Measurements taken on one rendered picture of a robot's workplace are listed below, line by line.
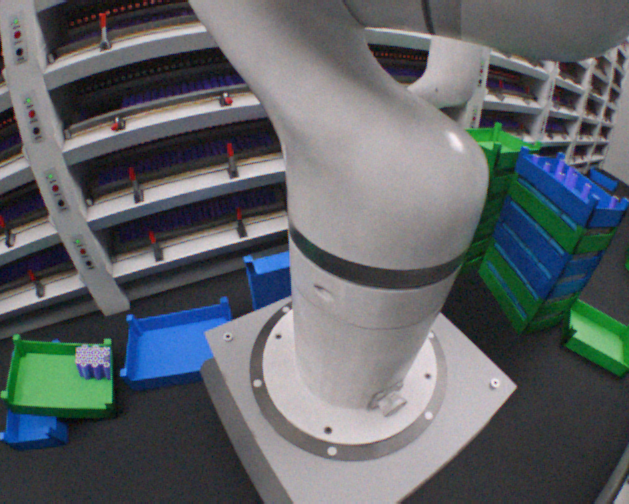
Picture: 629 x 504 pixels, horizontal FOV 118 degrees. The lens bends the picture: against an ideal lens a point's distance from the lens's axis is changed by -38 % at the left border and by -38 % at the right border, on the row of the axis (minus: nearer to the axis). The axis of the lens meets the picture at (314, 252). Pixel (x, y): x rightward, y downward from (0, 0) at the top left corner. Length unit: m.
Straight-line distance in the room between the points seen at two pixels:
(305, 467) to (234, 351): 0.15
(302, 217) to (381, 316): 0.07
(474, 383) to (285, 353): 0.22
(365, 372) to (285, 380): 0.11
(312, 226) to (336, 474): 0.23
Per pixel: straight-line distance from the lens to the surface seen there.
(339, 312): 0.18
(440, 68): 0.52
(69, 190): 0.85
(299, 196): 0.15
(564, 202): 0.85
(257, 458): 0.41
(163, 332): 0.93
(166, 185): 0.86
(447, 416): 0.34
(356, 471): 0.30
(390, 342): 0.20
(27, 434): 1.03
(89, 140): 0.81
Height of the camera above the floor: 0.68
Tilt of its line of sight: 39 degrees down
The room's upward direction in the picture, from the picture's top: straight up
